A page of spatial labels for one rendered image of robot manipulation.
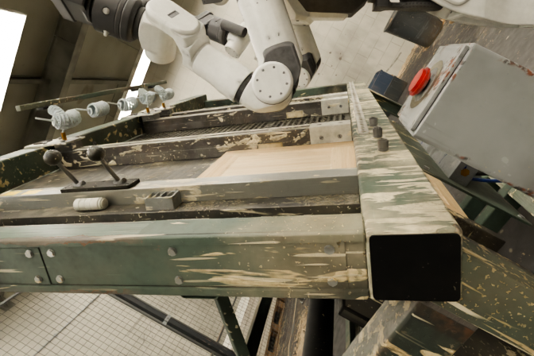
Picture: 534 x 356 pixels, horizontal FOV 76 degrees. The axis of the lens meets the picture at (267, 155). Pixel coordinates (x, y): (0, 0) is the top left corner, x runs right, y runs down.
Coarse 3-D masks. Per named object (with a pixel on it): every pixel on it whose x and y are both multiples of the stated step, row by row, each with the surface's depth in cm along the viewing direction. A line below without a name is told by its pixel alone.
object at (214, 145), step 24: (48, 144) 125; (72, 144) 127; (120, 144) 126; (144, 144) 119; (168, 144) 117; (192, 144) 115; (216, 144) 114; (240, 144) 112; (288, 144) 108; (312, 144) 107; (72, 168) 129
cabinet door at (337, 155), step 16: (320, 144) 105; (336, 144) 103; (352, 144) 100; (224, 160) 103; (240, 160) 102; (256, 160) 100; (272, 160) 97; (288, 160) 95; (304, 160) 93; (320, 160) 91; (336, 160) 88; (352, 160) 86; (208, 176) 90
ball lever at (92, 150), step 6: (90, 150) 76; (96, 150) 76; (102, 150) 77; (90, 156) 76; (96, 156) 76; (102, 156) 77; (102, 162) 79; (108, 168) 81; (114, 174) 83; (114, 180) 84; (120, 180) 84; (126, 180) 86
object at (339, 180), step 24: (336, 168) 75; (24, 192) 92; (48, 192) 89; (72, 192) 86; (96, 192) 84; (120, 192) 83; (144, 192) 81; (192, 192) 79; (216, 192) 77; (240, 192) 76; (264, 192) 75; (288, 192) 74; (312, 192) 73; (336, 192) 72
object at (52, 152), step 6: (48, 150) 80; (54, 150) 80; (48, 156) 79; (54, 156) 79; (60, 156) 81; (48, 162) 79; (54, 162) 80; (60, 168) 83; (66, 168) 84; (66, 174) 84; (72, 180) 86; (72, 186) 87; (78, 186) 87
